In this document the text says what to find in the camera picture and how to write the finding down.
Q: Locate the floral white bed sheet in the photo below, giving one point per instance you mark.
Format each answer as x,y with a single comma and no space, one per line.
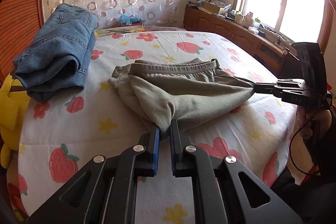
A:
67,131

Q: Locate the cardboard box on cabinet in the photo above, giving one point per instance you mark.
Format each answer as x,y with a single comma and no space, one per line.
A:
214,9

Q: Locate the grey-green shorts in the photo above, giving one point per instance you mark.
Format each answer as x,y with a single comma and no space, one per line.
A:
193,92

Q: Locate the blue item behind bed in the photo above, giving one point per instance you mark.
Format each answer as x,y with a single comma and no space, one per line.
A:
130,20

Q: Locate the folded blue jeans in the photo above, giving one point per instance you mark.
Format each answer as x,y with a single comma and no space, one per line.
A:
60,54

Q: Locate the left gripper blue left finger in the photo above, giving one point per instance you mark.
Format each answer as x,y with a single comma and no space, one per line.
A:
155,148

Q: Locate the yellow plush toy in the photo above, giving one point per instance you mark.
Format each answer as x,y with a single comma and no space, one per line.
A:
14,102

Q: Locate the white mug on cabinet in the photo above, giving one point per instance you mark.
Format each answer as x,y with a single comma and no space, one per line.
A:
239,18

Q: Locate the pink bottle on cabinet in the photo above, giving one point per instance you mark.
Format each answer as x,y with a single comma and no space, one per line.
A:
248,20

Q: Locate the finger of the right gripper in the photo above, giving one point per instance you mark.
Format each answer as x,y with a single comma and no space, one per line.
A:
290,82
267,88

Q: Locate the wooden side cabinet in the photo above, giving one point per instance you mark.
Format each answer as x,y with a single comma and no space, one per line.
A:
279,60

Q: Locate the person's right hand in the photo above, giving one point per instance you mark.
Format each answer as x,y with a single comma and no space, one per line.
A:
313,122

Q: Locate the wooden louvered wardrobe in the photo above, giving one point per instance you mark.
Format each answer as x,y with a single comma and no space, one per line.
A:
20,22

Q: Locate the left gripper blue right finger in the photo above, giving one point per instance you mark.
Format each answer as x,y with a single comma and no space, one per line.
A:
175,147

